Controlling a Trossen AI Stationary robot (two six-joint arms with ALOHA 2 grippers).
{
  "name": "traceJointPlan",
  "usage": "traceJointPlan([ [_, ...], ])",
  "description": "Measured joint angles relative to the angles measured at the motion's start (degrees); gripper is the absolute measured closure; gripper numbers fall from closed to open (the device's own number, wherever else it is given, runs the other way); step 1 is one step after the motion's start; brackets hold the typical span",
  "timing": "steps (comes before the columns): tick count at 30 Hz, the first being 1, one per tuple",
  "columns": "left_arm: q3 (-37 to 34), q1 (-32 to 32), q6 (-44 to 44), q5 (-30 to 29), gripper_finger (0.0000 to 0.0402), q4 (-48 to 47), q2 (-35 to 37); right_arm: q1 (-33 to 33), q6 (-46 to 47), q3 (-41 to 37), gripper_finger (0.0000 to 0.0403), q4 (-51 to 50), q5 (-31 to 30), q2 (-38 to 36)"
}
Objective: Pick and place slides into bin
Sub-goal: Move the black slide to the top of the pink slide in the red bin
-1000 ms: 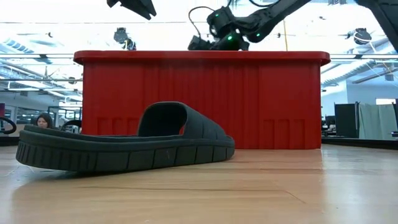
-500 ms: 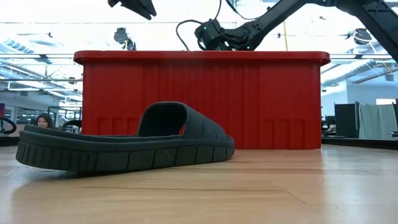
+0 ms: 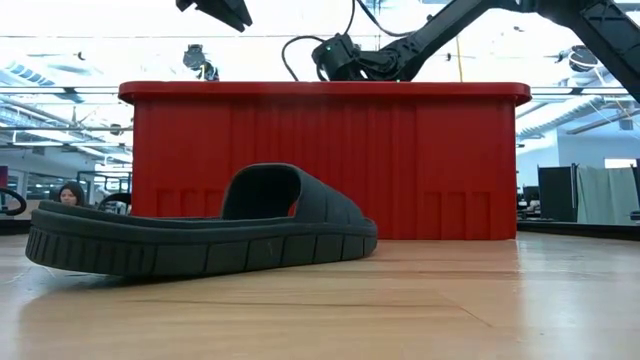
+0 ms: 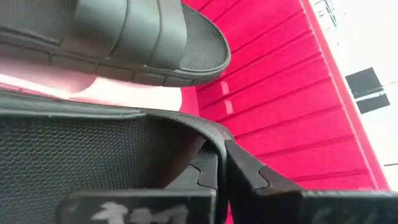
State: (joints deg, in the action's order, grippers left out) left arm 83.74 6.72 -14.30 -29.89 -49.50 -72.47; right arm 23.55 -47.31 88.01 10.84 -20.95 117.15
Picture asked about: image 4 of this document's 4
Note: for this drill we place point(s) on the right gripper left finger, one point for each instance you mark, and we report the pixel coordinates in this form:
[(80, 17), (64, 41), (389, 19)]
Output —
[(202, 177)]

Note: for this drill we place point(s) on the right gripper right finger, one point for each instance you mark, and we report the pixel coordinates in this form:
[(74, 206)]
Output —
[(242, 183)]

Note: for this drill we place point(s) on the black rubber slide sandal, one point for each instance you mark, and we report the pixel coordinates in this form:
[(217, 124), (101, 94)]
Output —
[(77, 149), (124, 31)]

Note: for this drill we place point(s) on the red plastic bin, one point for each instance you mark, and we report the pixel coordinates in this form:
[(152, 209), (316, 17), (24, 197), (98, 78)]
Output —
[(280, 93)]

